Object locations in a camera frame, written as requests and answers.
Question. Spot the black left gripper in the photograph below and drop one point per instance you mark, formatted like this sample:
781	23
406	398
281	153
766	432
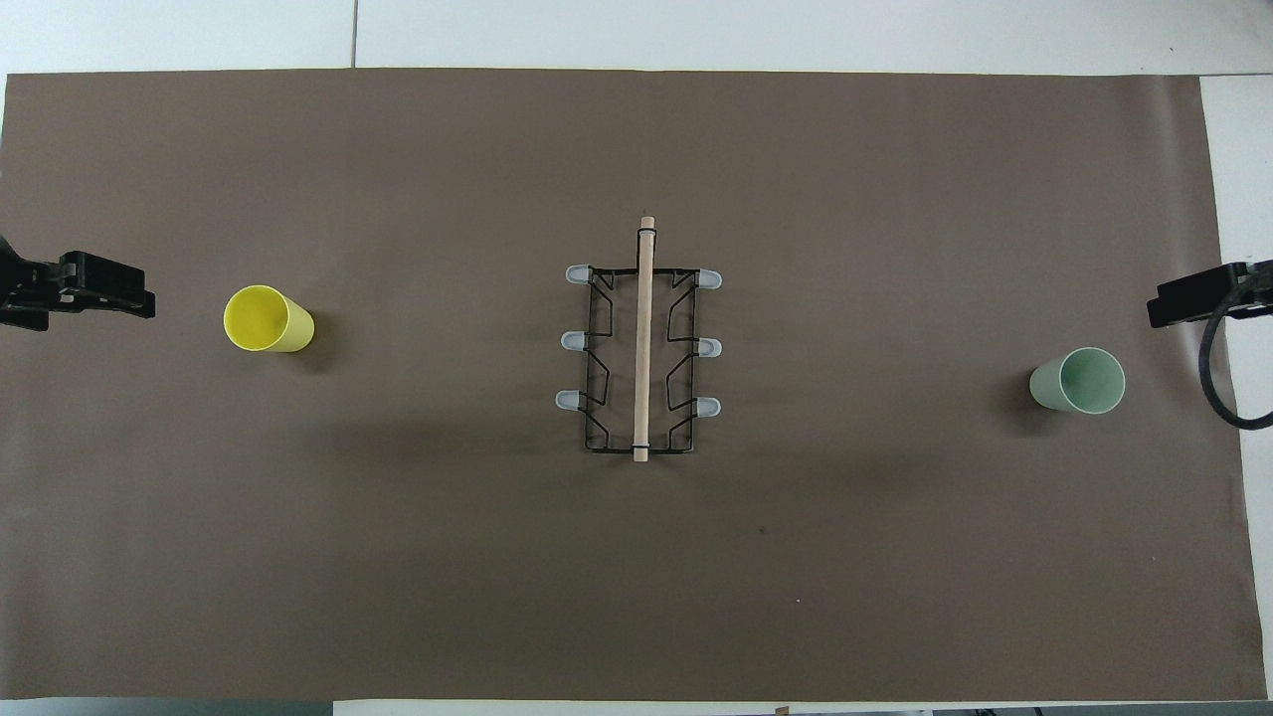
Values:
25	293

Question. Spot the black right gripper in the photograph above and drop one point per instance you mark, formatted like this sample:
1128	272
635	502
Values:
1255	288

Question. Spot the pale green plastic cup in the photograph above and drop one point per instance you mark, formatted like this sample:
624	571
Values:
1084	383

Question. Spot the yellow plastic cup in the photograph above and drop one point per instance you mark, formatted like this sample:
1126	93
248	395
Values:
267	320

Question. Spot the brown paper table mat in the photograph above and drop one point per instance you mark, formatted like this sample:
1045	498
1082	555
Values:
398	547

